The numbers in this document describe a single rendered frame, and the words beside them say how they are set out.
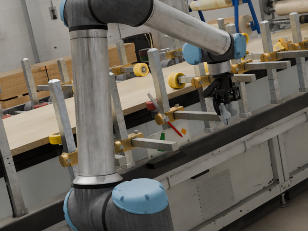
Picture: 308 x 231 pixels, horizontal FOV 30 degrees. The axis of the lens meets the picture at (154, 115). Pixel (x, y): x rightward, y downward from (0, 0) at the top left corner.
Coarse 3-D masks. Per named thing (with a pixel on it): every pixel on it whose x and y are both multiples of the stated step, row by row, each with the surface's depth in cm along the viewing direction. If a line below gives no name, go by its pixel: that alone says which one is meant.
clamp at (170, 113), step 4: (172, 108) 256; (176, 108) 254; (180, 108) 254; (168, 112) 250; (172, 112) 252; (156, 116) 250; (160, 116) 248; (168, 116) 250; (172, 116) 252; (156, 120) 251; (160, 120) 249; (172, 120) 252; (160, 124) 250
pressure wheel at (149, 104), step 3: (156, 99) 264; (147, 102) 262; (150, 102) 260; (147, 105) 261; (150, 105) 259; (153, 105) 259; (147, 108) 262; (150, 108) 259; (153, 108) 259; (156, 108) 259
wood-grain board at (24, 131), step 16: (288, 32) 427; (304, 32) 407; (256, 48) 374; (176, 64) 376; (128, 80) 348; (144, 80) 335; (128, 96) 292; (144, 96) 282; (176, 96) 280; (32, 112) 303; (48, 112) 293; (128, 112) 262; (16, 128) 267; (32, 128) 259; (48, 128) 252; (16, 144) 232; (32, 144) 231
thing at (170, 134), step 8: (168, 128) 250; (176, 128) 254; (184, 128) 256; (152, 136) 245; (160, 136) 248; (168, 136) 251; (176, 136) 254; (184, 136) 257; (184, 144) 257; (152, 152) 245; (160, 152) 248
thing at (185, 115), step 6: (156, 114) 261; (174, 114) 252; (180, 114) 249; (186, 114) 246; (192, 114) 242; (198, 114) 240; (204, 114) 237; (210, 114) 234; (216, 114) 232; (204, 120) 238; (210, 120) 235; (216, 120) 232
